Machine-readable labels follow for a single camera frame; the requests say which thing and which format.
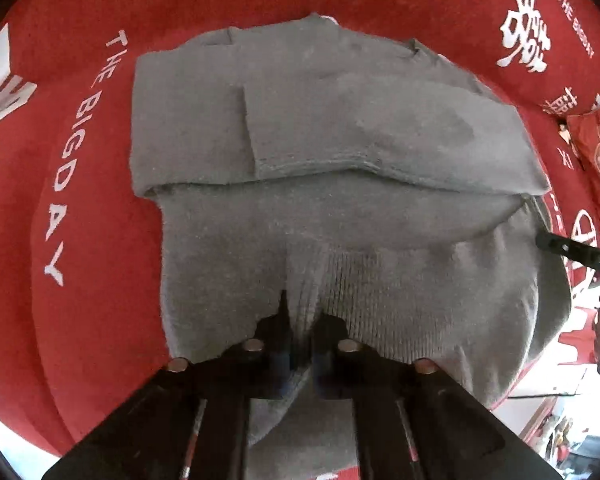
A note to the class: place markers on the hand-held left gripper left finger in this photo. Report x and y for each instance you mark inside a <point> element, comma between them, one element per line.
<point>272,355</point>

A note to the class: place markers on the red printed blanket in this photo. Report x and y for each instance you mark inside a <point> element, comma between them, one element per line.
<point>80,160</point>

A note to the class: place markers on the red embroidered cushion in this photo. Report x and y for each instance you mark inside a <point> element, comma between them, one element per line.
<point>597,140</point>

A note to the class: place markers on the grey knit sweater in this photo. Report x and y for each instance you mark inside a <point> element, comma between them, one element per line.
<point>330,135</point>

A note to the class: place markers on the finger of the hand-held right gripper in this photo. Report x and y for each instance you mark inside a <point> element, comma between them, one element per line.
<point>575,250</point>

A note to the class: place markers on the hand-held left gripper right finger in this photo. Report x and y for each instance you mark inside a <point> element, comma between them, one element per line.
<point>330,355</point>

